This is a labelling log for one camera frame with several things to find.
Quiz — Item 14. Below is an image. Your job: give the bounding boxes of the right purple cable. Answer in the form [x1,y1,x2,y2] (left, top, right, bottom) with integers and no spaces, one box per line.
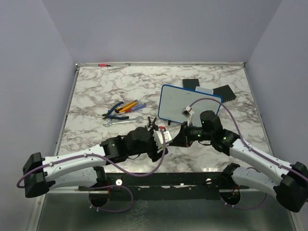
[191,98,308,209]

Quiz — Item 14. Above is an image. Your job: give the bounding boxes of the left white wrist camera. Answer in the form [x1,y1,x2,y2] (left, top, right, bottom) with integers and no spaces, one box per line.
[154,126,173,148]

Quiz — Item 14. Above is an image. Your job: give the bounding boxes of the blue framed whiteboard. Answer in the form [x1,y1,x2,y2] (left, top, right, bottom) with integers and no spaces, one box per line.
[158,84,222,127]

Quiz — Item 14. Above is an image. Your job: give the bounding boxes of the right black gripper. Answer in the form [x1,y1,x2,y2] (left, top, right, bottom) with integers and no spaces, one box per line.
[170,120,213,147]

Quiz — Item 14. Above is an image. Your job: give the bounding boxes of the blue handled pliers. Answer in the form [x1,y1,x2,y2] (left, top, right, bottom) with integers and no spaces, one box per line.
[102,102,129,120]

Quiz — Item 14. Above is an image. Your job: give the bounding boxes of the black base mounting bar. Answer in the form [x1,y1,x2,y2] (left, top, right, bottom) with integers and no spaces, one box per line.
[79,172,250,202]

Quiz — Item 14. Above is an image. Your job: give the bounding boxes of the blue pen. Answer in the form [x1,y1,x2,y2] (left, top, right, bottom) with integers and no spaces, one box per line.
[125,104,146,113]

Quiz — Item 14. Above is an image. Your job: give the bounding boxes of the black flat box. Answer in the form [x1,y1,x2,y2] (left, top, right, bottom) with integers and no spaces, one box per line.
[182,79,200,90]

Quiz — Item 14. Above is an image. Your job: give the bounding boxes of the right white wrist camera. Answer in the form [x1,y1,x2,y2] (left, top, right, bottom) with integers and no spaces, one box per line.
[181,106,194,126]

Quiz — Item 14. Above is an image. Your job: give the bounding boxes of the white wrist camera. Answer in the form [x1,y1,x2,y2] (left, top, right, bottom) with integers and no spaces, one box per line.
[154,126,173,148]
[181,106,194,126]

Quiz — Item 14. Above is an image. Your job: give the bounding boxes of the black handled pliers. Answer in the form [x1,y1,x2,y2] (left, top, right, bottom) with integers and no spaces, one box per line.
[147,117,158,130]

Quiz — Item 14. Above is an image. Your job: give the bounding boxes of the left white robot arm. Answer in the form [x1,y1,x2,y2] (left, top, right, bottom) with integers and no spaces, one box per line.
[17,127,172,198]

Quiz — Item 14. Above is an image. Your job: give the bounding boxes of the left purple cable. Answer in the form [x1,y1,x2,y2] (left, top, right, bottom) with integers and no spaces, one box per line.
[16,131,169,213]

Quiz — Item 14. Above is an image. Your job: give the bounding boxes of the purple cable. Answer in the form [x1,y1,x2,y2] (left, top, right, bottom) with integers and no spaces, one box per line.
[191,98,308,209]
[16,131,169,213]

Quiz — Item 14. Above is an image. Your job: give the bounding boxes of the grey small box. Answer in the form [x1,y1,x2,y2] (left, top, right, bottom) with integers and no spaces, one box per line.
[195,86,214,95]

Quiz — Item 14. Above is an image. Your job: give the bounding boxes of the red marker on rail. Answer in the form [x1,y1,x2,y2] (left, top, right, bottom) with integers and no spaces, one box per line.
[98,64,112,67]

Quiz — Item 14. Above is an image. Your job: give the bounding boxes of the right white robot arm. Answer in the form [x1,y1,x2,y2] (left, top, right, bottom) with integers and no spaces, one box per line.
[170,111,308,213]

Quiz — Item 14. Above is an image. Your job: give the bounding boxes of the black network switch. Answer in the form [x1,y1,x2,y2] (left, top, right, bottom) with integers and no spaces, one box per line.
[213,85,236,103]

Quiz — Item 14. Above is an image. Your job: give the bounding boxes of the silver open end wrench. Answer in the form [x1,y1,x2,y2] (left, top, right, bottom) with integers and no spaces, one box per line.
[103,116,143,127]

